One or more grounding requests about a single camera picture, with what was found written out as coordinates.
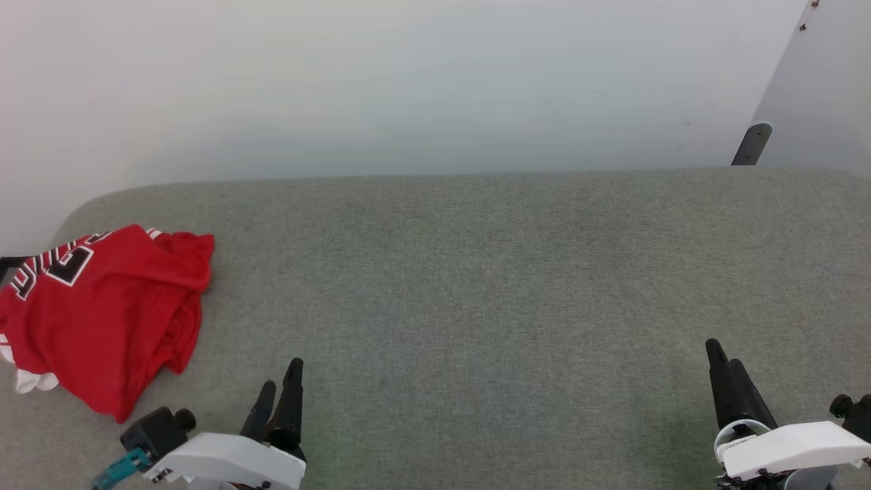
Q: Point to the grey fabric sofa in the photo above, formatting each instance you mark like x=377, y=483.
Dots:
x=476, y=286

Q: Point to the dark grey metal bar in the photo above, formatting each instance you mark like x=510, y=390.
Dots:
x=752, y=144

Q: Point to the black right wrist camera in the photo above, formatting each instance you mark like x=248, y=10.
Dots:
x=854, y=412

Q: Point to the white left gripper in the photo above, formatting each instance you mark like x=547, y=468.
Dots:
x=231, y=461

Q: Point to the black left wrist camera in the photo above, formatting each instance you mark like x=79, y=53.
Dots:
x=155, y=432

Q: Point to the red and white basketball jersey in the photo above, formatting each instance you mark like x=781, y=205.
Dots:
x=102, y=327

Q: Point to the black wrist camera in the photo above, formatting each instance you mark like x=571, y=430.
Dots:
x=854, y=412
x=155, y=432

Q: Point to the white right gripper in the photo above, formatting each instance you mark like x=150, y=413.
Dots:
x=789, y=449

